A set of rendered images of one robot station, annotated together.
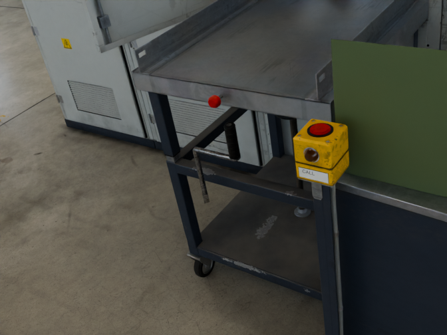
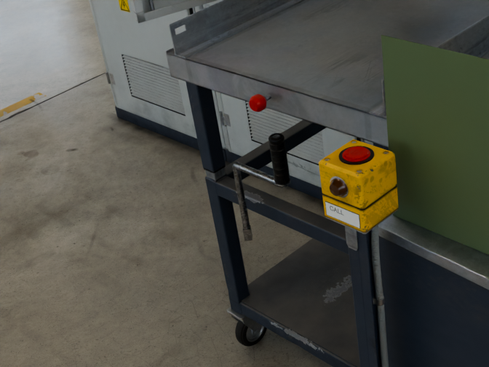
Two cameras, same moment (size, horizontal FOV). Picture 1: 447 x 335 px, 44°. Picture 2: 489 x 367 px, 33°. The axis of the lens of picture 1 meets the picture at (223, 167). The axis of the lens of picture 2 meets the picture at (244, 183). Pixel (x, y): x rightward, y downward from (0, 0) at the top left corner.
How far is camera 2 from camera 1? 0.26 m
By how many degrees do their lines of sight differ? 10
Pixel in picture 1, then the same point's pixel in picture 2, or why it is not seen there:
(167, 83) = (206, 72)
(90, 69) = (150, 41)
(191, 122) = (275, 129)
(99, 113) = (158, 104)
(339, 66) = (391, 73)
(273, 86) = (336, 89)
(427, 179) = not seen: outside the picture
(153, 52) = (197, 28)
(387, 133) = (450, 170)
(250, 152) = not seen: hidden behind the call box
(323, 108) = not seen: hidden behind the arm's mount
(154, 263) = (188, 317)
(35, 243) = (42, 269)
